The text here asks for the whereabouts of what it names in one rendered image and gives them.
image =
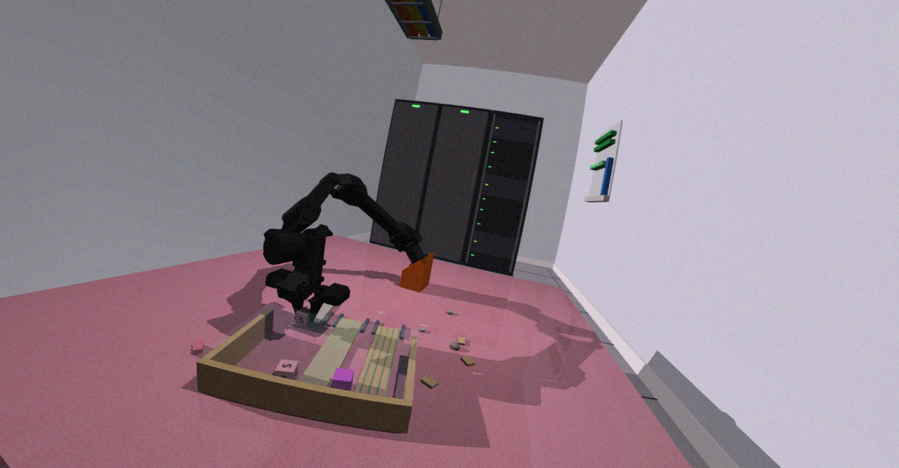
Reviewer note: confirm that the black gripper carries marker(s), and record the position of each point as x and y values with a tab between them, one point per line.
334	294

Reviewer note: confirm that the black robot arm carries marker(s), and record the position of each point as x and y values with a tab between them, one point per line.
289	244

